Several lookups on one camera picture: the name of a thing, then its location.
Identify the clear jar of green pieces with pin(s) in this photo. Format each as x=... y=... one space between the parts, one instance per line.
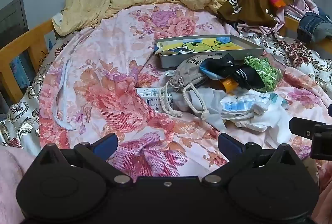
x=267 y=76

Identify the blue black sock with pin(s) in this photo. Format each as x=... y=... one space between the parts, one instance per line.
x=212 y=68

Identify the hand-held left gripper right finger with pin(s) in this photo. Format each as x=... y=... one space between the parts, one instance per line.
x=229 y=146

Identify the white blue quilted cloth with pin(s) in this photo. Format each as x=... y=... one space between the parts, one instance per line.
x=243 y=104

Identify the grey shallow tray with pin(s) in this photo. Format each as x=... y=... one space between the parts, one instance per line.
x=207 y=57

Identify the pink fleece cloth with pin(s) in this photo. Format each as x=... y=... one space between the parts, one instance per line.
x=13 y=182

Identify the blue jeans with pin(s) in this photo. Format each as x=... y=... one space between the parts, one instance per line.
x=311 y=26

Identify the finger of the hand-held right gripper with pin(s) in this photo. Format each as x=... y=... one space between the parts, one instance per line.
x=330 y=110
x=303 y=128

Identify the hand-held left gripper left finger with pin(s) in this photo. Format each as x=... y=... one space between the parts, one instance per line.
x=105 y=146

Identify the pink floral bed sheet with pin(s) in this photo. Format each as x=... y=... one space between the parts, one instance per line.
x=103 y=39

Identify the white medicine box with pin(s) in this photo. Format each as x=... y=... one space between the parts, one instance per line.
x=155 y=99

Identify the grey cloth pouch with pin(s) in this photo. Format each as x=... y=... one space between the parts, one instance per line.
x=197 y=102

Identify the orange ribbed bottle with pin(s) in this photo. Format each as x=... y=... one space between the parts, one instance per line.
x=229 y=85

